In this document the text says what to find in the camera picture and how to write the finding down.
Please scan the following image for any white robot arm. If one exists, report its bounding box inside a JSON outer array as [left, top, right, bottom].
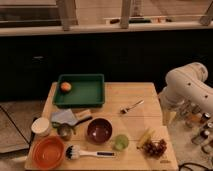
[[158, 62, 213, 125]]

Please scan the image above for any wooden block sponge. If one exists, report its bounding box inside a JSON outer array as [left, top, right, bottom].
[[75, 110, 91, 120]]

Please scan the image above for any white dish brush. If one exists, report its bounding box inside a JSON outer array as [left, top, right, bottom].
[[66, 145, 115, 160]]

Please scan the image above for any dark purple bowl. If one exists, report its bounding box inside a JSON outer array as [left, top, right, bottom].
[[86, 118, 112, 144]]

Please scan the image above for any yellow banana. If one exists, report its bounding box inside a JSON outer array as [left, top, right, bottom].
[[137, 129, 154, 149]]

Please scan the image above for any blue-grey cloth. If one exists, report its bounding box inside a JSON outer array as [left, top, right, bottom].
[[51, 109, 77, 126]]

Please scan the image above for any small metal cup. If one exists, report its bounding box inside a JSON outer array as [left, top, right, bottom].
[[57, 124, 72, 141]]

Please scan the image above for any green plastic tray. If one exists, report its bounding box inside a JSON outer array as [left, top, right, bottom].
[[52, 74, 105, 108]]

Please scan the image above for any orange fruit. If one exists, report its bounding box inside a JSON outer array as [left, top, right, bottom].
[[60, 82, 72, 92]]

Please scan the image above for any black handled utensil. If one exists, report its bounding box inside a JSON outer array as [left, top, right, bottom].
[[74, 116, 93, 127]]

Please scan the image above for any orange plastic bowl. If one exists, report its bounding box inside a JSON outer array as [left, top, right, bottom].
[[32, 136, 65, 170]]

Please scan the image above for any white paper cup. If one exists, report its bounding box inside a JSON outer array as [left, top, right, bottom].
[[31, 117, 51, 137]]

